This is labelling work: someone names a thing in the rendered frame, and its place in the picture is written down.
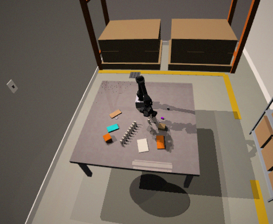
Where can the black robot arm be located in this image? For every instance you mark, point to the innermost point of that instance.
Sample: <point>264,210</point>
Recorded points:
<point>146,99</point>

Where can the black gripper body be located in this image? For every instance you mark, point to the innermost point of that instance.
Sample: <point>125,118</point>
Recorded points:
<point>153,114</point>

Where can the white flat rectangular block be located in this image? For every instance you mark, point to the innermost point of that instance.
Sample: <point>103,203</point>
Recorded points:
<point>142,145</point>

